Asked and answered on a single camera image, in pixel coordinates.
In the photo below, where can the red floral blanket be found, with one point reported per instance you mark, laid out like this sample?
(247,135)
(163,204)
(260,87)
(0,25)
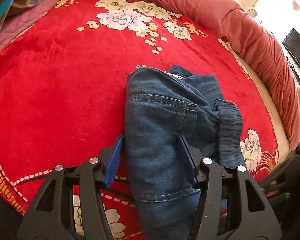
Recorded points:
(63,86)

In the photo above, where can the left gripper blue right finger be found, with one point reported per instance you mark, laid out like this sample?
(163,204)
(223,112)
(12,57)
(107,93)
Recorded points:
(184,154)

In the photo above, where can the pink quilted bed sheet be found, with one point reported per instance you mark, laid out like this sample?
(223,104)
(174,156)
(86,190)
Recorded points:
(13,26)

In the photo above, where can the rust red quilted comforter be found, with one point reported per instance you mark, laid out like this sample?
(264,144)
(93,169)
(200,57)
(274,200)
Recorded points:
(255,45)

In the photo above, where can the black wall television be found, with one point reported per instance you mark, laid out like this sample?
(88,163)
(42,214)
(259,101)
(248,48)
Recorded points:
(292,45)

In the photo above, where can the blue denim pants lace hem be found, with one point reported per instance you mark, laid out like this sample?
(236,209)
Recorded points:
(160,107)

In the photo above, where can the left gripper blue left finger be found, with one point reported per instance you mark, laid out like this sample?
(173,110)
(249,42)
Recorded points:
(112,158)

